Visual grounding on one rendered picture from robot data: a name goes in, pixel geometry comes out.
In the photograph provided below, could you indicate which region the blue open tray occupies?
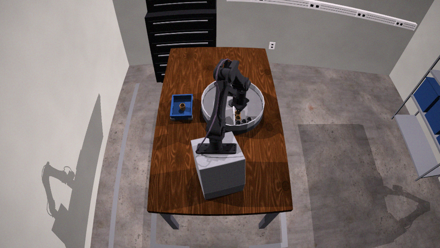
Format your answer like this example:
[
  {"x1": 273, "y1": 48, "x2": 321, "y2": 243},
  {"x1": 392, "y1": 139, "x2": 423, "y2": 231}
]
[{"x1": 170, "y1": 94, "x2": 193, "y2": 120}]

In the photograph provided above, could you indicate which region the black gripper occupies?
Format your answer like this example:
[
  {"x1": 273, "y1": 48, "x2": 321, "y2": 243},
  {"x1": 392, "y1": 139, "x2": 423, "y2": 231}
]
[{"x1": 231, "y1": 98, "x2": 249, "y2": 113}]

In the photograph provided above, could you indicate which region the white round turntable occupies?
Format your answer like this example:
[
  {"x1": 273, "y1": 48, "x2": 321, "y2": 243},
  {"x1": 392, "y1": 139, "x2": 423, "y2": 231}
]
[{"x1": 201, "y1": 81, "x2": 264, "y2": 134}]

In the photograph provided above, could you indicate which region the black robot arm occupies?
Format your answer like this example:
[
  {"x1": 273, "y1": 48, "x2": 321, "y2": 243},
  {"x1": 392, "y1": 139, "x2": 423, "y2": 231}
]
[{"x1": 197, "y1": 60, "x2": 251, "y2": 154}]

